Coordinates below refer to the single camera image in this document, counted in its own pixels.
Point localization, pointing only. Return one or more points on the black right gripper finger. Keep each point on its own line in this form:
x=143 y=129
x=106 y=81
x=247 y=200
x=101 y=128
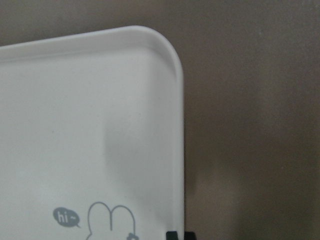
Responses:
x=171 y=235

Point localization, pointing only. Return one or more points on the white tray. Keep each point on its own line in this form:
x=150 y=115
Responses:
x=92 y=137

